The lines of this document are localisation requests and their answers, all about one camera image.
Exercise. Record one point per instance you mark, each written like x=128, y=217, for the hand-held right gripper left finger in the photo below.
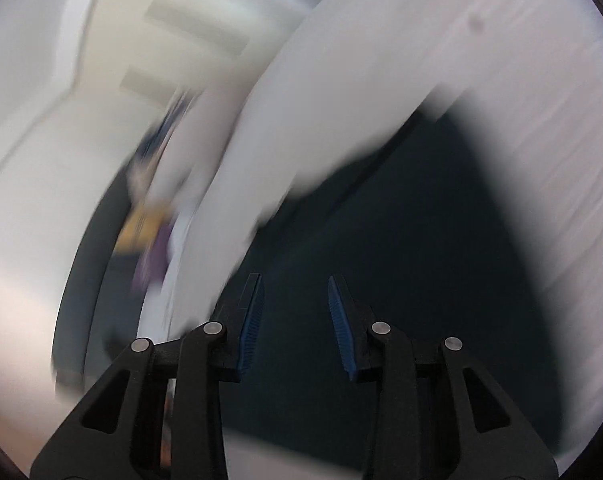
x=251, y=325

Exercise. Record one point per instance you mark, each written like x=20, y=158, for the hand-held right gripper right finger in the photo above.
x=341, y=330

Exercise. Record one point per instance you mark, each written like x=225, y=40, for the dark green sweater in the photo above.
x=391, y=220

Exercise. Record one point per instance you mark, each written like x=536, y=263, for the purple patterned pillow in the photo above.
x=156, y=260

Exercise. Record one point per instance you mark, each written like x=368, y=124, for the yellow patterned pillow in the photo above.
x=141, y=227

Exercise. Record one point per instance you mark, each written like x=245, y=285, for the rolled beige duvet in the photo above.
x=184, y=175

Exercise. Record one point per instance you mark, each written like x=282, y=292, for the grey padded headboard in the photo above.
x=83, y=285

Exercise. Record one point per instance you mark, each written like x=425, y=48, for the blue grey folded blanket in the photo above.
x=164, y=125

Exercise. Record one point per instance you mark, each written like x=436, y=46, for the white bed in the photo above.
x=381, y=60

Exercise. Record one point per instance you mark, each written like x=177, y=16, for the cream wardrobe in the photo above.
x=181, y=25

